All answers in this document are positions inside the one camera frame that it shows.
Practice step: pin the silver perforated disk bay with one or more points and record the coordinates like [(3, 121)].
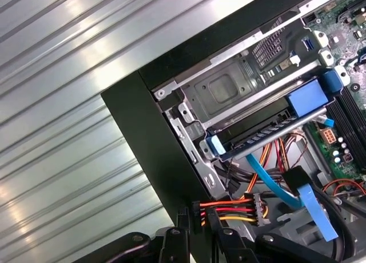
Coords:
[(223, 94)]

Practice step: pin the grey metal drive cage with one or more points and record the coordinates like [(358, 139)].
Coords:
[(303, 231)]

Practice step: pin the black RAM slot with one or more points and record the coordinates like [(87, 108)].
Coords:
[(344, 123), (353, 123), (361, 123)]

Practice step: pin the green motherboard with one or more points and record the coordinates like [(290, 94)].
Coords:
[(343, 25)]

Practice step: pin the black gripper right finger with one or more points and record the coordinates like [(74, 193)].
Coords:
[(228, 246)]

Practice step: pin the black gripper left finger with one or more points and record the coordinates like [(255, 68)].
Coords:
[(174, 246)]

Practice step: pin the black open PC case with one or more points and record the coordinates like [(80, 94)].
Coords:
[(148, 125)]

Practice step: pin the hard disk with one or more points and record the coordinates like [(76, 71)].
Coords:
[(306, 100)]

